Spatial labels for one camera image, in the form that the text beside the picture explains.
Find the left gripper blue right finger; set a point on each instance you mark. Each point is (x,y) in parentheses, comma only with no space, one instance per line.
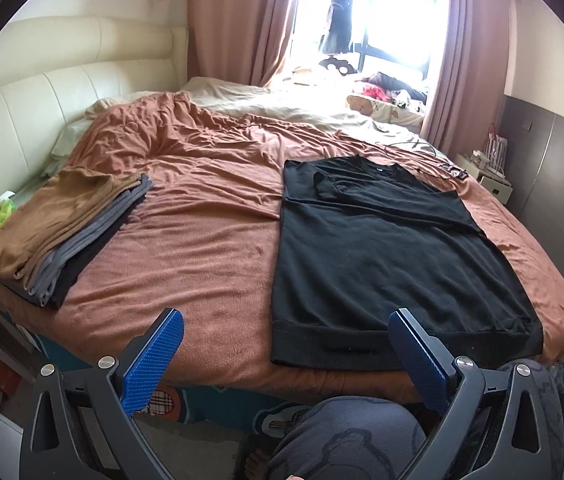
(427,361)

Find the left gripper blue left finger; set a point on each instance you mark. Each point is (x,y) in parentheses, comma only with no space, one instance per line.
(143,362)

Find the black long-sleeve sweatshirt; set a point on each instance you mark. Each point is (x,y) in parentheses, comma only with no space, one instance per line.
(359,241)

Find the stack of folded clothes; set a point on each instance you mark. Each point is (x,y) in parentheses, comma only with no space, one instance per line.
(63,219)

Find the pile of clothes by window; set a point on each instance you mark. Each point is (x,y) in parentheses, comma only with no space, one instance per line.
(390,83)

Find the rust orange bed blanket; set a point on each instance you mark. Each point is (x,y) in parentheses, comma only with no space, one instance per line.
(204,240)

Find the white bedside cabinet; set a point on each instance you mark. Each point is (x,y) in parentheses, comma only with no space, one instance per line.
(499,187)

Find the pink curtain right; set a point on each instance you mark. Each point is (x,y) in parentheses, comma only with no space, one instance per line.
(471,77)

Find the pink curtain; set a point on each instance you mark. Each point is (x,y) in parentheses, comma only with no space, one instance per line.
(242,41)
(471,77)

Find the patterned pillow with bear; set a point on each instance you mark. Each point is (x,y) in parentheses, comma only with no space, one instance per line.
(385,112)

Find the cream padded headboard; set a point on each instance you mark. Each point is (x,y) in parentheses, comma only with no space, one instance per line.
(53,68)

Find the pink curtain left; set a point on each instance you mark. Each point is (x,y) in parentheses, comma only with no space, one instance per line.
(242,41)

